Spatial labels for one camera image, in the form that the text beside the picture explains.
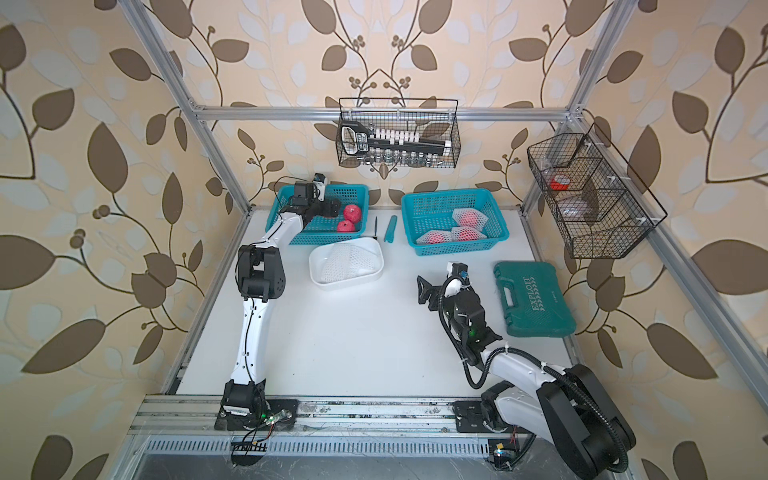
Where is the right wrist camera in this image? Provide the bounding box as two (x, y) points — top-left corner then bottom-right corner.
(443, 262), (470, 297)

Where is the green tool case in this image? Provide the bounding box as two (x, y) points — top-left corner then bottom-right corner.
(493, 261), (576, 338)

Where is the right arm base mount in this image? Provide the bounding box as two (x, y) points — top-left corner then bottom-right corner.
(451, 381), (546, 435)

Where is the teal knife sheath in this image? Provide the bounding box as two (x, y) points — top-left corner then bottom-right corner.
(384, 215), (398, 244)

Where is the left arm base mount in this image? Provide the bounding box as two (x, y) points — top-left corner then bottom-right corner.
(214, 380), (299, 431)

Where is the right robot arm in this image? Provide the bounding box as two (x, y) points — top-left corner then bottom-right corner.
(416, 273), (637, 479)

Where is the right teal plastic basket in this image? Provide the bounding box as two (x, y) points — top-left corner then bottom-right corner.
(401, 189), (509, 256)

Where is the teal plastic basket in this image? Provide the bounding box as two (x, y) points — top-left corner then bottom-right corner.
(291, 184), (369, 246)
(401, 189), (509, 256)

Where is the black white tool set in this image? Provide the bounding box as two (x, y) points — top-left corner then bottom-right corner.
(339, 121), (453, 156)

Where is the back black wire basket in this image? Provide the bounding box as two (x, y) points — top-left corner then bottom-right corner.
(335, 96), (461, 169)

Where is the side black wire basket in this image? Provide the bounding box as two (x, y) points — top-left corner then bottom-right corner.
(527, 124), (668, 260)

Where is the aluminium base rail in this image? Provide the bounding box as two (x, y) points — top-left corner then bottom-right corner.
(129, 395), (531, 460)

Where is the left teal plastic basket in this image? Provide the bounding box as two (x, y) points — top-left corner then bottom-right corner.
(291, 184), (369, 246)

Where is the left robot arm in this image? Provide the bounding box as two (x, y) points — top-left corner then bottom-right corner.
(219, 174), (341, 428)

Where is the white plastic tray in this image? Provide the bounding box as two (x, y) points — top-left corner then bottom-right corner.
(309, 237), (385, 291)

